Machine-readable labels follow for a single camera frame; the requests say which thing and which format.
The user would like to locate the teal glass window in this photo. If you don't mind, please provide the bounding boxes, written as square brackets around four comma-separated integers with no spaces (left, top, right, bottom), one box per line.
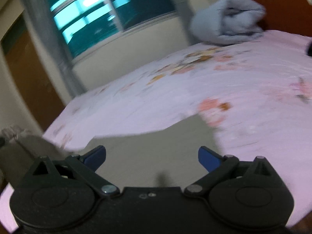
[48,0,175,58]

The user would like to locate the red-brown wooden headboard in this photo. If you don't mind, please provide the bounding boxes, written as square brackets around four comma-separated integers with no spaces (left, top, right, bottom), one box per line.
[254,0,311,37]

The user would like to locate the olive green pants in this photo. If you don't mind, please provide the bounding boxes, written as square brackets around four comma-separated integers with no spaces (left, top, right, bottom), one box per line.
[1,115,218,188]

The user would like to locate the pink floral bed sheet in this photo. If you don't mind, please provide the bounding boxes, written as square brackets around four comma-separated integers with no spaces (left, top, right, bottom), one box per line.
[1,31,311,233]

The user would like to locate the light blue folded blanket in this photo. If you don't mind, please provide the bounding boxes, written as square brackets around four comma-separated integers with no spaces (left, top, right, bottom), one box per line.
[189,0,266,45]

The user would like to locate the brown wooden door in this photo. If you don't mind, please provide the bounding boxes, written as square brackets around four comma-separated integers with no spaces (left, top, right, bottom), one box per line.
[1,16,65,131]

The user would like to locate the grey left curtain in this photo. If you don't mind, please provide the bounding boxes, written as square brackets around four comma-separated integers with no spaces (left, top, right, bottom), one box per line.
[21,0,87,97]

